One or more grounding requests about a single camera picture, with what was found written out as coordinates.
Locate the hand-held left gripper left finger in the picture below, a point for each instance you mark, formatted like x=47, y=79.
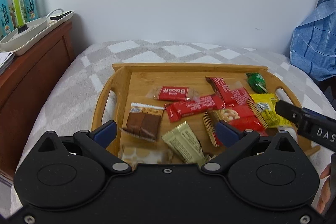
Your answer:
x=105, y=132

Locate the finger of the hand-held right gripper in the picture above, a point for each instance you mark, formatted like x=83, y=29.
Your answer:
x=287, y=110

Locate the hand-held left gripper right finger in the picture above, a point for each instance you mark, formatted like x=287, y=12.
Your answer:
x=228, y=132

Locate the red and gold nut packet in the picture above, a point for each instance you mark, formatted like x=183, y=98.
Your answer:
x=236, y=114

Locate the yellow snack packet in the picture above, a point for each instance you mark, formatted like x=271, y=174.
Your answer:
x=265, y=108

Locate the brown chocolate wafer packet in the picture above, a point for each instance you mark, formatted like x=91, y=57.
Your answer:
x=143, y=125

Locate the green snack packet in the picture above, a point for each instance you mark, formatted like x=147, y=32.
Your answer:
x=257, y=82

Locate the long red chocolate bar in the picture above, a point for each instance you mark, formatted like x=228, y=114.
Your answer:
x=194, y=107

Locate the clear round cracker packet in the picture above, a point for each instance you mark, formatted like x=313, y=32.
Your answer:
x=141, y=154

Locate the red and brown chocolate bar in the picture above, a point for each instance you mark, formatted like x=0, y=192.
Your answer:
x=220, y=87

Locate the white and gold nougat bar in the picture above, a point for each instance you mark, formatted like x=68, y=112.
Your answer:
x=183, y=142

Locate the wooden serving tray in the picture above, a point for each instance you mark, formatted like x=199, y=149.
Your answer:
x=139, y=82

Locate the red biscuit packet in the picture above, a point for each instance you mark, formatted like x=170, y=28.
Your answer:
x=173, y=93

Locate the person's right hand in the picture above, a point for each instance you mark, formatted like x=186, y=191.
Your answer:
x=325, y=195

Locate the dark wooden furniture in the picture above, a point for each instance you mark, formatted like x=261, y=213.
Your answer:
x=331, y=93

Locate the blue plaid cloth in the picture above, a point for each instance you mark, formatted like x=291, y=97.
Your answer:
x=315, y=43

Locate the brown wooden cabinet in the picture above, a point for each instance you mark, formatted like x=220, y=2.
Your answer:
x=31, y=77

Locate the white rectangular tray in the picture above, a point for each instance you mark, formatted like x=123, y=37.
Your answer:
x=53, y=27

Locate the stack of papers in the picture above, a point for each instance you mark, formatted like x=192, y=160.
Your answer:
x=6, y=61

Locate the white oval dish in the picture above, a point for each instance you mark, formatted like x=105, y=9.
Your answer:
x=34, y=28

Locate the small black object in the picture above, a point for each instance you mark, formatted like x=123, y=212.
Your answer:
x=22, y=29

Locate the yellow-green bottle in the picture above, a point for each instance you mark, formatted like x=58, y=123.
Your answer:
x=17, y=3

